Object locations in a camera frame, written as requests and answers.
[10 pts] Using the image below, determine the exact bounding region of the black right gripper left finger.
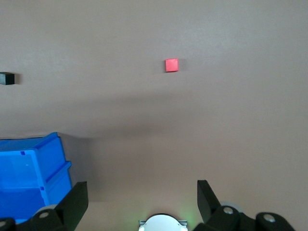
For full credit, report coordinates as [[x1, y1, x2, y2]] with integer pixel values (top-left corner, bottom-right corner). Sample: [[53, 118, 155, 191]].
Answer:
[[0, 181, 89, 231]]

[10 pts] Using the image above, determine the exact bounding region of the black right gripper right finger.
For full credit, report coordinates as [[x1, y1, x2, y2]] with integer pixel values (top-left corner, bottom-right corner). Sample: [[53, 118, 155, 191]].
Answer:
[[194, 180, 296, 231]]

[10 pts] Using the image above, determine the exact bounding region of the red cube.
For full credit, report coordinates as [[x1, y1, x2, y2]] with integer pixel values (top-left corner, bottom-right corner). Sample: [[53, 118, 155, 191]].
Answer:
[[165, 58, 179, 73]]

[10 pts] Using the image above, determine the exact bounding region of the black cube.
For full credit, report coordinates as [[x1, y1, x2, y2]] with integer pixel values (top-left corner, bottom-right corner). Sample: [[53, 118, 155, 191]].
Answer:
[[0, 72, 15, 86]]

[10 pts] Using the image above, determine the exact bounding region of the blue plastic storage bin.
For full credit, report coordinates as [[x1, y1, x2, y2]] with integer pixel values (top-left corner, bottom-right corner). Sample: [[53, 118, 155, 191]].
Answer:
[[0, 131, 73, 224]]

